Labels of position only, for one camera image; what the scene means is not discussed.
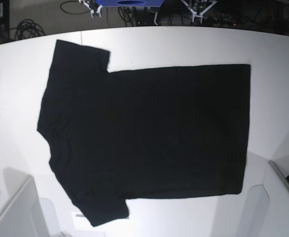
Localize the black T-shirt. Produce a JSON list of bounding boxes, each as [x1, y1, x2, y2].
[[37, 40, 251, 227]]

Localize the coiled black cables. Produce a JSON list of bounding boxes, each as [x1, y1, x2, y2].
[[15, 19, 46, 40]]

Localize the blue box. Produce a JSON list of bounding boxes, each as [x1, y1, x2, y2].
[[96, 0, 164, 7]]

